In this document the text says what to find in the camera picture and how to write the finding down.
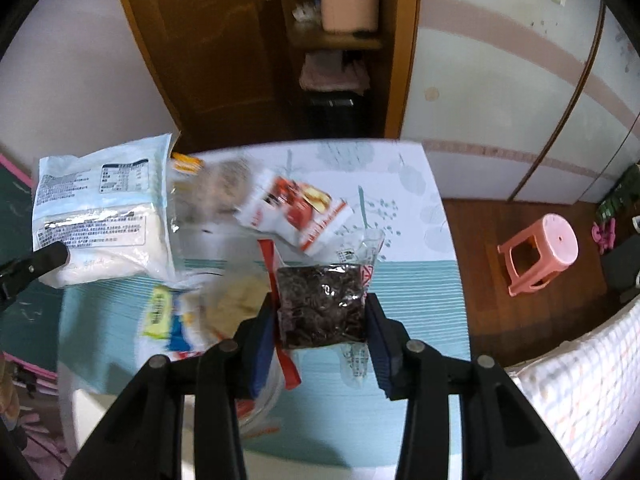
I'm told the pink plastic stool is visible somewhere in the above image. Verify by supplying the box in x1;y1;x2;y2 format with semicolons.
497;213;580;297

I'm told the tree print tablecloth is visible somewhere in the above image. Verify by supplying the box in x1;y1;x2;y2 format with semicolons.
55;139;473;471

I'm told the snack bag yellow blue label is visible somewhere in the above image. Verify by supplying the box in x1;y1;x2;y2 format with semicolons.
136;272;273;363

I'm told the clear snack bag orange label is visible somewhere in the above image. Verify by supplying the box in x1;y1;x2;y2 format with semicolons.
167;152;256;233

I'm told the brown wooden shelf cabinet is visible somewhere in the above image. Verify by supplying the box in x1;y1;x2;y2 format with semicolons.
277;0;423;140

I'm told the white and blue snack bag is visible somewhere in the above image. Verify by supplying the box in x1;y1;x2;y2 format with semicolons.
31;132;176;289

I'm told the white checked quilt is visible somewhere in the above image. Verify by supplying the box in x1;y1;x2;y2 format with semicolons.
505;300;640;480

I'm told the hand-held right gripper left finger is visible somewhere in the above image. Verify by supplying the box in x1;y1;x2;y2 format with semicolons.
62;292;278;480

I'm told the green chalkboard with pink frame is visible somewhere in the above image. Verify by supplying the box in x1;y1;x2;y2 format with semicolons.
0;152;66;386

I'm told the brown wooden door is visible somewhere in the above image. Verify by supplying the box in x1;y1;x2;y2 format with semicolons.
110;0;296;153

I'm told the clear packet of dark seeds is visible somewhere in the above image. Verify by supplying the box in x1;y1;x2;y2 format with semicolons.
272;230;386;390

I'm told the clear bag with red edge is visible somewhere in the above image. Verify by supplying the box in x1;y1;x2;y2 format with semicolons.
232;239;303;438

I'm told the pink toy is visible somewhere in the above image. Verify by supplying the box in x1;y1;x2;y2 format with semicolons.
591;220;618;253

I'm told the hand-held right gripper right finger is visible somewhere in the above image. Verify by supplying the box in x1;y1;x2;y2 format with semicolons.
364;292;583;480

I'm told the pale wardrobe with pink stripes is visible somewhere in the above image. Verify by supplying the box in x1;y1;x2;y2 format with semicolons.
400;0;640;206

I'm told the black box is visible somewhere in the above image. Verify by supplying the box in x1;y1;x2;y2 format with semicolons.
305;91;373;140

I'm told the dark box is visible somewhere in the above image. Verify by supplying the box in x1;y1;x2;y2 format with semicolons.
600;232;640;306

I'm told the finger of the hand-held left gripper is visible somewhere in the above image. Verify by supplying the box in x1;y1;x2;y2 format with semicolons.
0;241;70;306

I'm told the green box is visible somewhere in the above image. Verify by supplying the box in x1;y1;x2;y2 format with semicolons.
595;162;640;223

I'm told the red and white snack packet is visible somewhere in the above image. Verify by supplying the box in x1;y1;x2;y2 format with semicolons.
234;169;349;261

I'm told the pink folded cloth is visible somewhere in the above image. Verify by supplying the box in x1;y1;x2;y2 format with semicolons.
299;52;370;93

